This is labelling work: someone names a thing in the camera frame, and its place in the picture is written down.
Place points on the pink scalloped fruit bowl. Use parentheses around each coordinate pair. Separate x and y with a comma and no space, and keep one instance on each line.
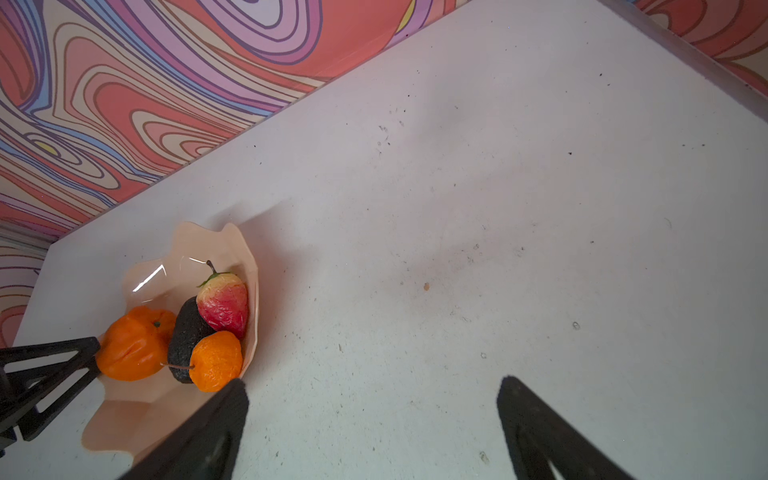
(136,416)

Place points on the dark fake avocado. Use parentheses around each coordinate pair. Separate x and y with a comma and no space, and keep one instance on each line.
(190,328)

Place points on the orange fake bell pepper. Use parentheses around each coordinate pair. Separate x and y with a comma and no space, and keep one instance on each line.
(136,345)

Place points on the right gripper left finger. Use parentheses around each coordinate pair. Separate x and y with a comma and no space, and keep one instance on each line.
(205,446)

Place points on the small fake orange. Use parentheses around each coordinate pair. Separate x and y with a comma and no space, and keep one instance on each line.
(213,362)

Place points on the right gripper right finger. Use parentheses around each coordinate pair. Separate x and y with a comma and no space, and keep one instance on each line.
(542,444)

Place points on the red fake strawberry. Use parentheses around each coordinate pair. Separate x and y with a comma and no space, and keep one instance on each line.
(223,302)

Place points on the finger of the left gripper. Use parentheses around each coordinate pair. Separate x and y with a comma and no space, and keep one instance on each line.
(30,373)

